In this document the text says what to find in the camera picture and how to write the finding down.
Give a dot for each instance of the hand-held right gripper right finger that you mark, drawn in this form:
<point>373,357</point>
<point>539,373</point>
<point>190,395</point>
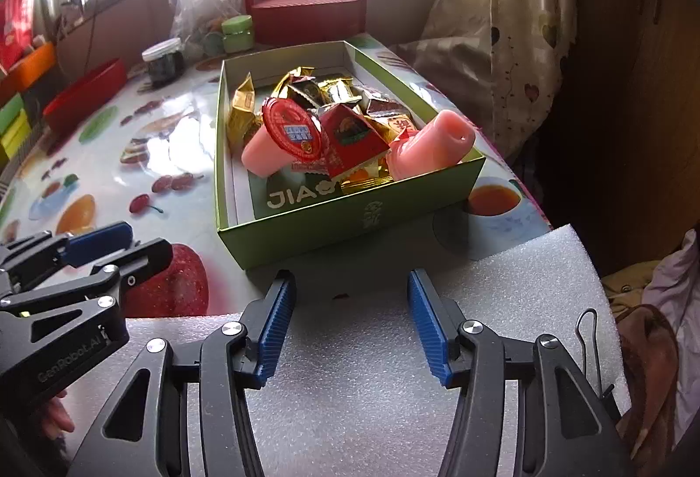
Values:
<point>429,329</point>

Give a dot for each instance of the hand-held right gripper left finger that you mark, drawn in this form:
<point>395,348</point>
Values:
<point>276,329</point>

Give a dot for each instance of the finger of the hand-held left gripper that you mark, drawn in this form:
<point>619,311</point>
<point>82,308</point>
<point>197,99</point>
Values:
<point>98,239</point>
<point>142,258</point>

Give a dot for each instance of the green cardboard box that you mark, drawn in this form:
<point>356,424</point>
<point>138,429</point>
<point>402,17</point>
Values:
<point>339,220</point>

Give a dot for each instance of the pink jelly cup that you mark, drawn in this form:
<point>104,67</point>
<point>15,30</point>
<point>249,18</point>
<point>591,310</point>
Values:
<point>432,143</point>
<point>273,149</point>

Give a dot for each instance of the long plain gold snack packet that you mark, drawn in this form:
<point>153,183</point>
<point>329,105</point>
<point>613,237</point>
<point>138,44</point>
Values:
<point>240,116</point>

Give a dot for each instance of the red pyramid snack packet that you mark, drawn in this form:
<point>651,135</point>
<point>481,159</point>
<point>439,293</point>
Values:
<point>350,132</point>

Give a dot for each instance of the dark square snack packet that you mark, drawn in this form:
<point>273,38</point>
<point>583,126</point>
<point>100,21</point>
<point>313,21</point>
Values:
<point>306,93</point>

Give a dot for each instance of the small dark red snack packet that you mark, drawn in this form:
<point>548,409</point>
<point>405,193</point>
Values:
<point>374,102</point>

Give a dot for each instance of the person's left hand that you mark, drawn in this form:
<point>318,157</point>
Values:
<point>61,414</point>

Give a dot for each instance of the printed plastic tablecloth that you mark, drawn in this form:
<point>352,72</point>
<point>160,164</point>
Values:
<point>109,165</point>

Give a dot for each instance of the white foam sheet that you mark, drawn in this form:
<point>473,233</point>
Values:
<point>350,400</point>

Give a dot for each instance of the black white striped box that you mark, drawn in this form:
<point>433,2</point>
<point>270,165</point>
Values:
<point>24,154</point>

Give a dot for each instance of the yellow green box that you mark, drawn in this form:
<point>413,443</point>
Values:
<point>16,138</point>

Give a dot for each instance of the red oval tray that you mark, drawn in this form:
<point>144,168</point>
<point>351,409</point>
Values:
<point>82,97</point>

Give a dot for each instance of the bright green box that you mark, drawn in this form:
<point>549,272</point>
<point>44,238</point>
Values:
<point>11,113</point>

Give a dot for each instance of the orange box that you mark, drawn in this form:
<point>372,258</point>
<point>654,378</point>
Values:
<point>33,67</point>

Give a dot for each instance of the clear jar with dark contents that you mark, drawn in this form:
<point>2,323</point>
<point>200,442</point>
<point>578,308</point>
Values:
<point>164,64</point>

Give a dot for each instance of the yellow cloth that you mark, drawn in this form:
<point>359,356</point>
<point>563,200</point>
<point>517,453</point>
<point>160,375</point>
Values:
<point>623,285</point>

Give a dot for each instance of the brown bag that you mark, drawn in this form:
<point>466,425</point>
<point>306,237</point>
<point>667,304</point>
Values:
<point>651,373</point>

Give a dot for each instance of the green round jar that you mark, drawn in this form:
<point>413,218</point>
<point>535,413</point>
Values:
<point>237,24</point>
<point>239,42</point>

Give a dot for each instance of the red printed bag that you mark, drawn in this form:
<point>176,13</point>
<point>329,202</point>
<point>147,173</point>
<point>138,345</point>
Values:
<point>19,12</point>

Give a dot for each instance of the lilac cloth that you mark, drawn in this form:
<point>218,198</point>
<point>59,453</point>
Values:
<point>678,275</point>

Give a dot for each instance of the brown wooden wardrobe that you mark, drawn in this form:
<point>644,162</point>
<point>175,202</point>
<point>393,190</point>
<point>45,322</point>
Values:
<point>629,72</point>

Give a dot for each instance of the cream heart print curtain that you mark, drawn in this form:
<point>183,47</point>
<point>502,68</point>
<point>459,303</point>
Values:
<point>508,7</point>

